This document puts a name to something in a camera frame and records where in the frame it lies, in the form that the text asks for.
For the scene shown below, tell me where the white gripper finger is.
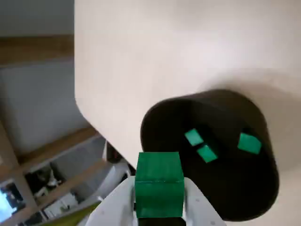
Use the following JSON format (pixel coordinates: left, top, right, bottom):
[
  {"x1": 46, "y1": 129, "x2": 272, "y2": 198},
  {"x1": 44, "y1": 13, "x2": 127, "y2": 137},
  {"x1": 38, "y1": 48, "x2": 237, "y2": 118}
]
[
  {"x1": 182, "y1": 177, "x2": 226, "y2": 226},
  {"x1": 87, "y1": 176, "x2": 140, "y2": 226}
]

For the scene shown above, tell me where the green cube block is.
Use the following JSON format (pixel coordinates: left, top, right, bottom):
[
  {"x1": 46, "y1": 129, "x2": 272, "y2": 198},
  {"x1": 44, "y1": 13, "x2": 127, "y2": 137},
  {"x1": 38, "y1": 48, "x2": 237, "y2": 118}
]
[
  {"x1": 135, "y1": 152, "x2": 185, "y2": 218},
  {"x1": 184, "y1": 128, "x2": 204, "y2": 146},
  {"x1": 196, "y1": 144, "x2": 219, "y2": 163},
  {"x1": 237, "y1": 133, "x2": 262, "y2": 155}
]

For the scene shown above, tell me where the black round pot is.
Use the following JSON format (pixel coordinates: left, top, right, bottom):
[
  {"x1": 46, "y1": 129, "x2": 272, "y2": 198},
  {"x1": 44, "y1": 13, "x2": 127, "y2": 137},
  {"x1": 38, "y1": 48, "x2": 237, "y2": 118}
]
[{"x1": 140, "y1": 89, "x2": 280, "y2": 222}]

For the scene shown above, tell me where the wooden frame grey partition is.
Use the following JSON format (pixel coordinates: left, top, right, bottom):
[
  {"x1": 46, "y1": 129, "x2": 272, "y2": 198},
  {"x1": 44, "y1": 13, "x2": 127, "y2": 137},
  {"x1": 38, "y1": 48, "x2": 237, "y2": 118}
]
[{"x1": 0, "y1": 34, "x2": 137, "y2": 226}]

